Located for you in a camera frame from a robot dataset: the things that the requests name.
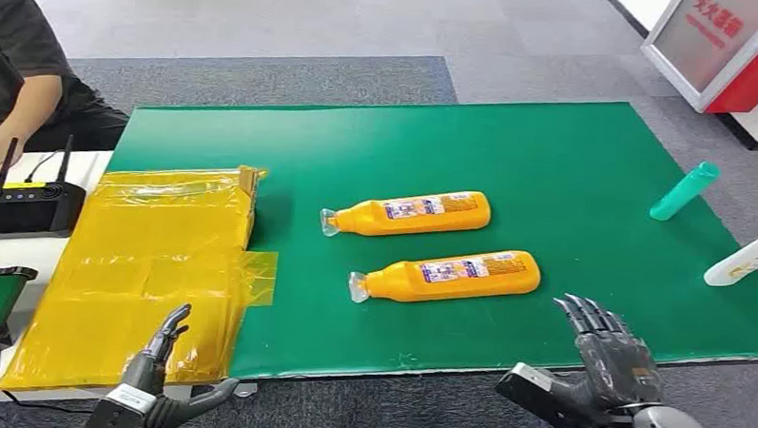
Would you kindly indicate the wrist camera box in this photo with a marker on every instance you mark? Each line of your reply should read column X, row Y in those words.
column 530, row 394
column 123, row 408

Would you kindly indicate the green table mat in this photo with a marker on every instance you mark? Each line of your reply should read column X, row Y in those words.
column 576, row 169

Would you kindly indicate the black remote controller with antennas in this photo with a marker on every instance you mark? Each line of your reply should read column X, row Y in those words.
column 26, row 210

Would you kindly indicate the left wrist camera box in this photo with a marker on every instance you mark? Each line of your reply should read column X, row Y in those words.
column 123, row 408

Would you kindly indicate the person's forearm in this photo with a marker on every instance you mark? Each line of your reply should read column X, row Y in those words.
column 33, row 109

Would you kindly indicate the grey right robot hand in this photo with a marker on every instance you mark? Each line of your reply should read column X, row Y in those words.
column 613, row 362

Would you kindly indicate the teal plastic bottle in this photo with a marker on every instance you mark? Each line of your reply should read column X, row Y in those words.
column 684, row 192

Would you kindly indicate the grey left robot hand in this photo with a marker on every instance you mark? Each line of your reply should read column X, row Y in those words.
column 150, row 362

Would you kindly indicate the white plastic bottle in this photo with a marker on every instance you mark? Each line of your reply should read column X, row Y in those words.
column 743, row 258

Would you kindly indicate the orange bottle with clear cap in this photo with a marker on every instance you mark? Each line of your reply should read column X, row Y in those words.
column 417, row 214
column 452, row 278

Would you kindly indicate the red and white cabinet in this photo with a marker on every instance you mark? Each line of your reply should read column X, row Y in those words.
column 725, row 48

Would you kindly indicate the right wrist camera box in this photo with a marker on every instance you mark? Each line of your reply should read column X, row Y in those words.
column 530, row 394

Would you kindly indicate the person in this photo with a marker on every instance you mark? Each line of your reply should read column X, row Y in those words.
column 19, row 36

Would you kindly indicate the yellow tape-wrapped cardboard box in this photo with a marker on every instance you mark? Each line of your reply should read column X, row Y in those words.
column 132, row 242

